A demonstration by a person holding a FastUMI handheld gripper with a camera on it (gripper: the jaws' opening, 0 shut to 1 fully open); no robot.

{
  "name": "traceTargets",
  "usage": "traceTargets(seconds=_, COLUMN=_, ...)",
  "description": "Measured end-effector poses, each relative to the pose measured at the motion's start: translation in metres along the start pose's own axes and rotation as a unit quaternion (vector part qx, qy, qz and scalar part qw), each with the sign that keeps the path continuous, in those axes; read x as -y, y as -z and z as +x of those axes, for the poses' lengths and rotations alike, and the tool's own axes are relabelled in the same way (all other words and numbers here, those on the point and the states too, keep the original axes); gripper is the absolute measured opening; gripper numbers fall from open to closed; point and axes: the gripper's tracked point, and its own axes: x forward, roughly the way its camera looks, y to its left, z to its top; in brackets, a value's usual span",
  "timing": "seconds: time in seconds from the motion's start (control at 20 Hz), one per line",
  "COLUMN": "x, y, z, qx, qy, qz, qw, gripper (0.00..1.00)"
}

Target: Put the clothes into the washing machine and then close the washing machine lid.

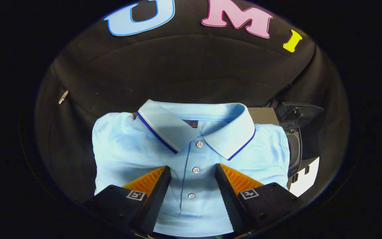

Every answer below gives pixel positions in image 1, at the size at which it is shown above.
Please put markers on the dark transparent washing machine lid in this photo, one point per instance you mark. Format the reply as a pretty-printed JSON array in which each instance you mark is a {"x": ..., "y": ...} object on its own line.
[{"x": 300, "y": 114}]

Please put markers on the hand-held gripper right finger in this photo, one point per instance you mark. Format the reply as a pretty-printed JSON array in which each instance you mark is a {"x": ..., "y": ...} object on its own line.
[{"x": 232, "y": 202}]

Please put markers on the light blue polo shirt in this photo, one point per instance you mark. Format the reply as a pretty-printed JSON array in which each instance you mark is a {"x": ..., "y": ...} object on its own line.
[{"x": 128, "y": 149}]

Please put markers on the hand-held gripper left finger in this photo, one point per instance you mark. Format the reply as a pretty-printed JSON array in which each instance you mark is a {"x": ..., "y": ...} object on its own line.
[{"x": 154, "y": 202}]

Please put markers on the white cloth clip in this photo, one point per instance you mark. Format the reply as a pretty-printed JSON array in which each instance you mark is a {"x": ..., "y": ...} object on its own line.
[{"x": 63, "y": 96}]

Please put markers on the white panel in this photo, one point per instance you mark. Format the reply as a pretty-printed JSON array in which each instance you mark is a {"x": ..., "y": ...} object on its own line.
[{"x": 307, "y": 182}]

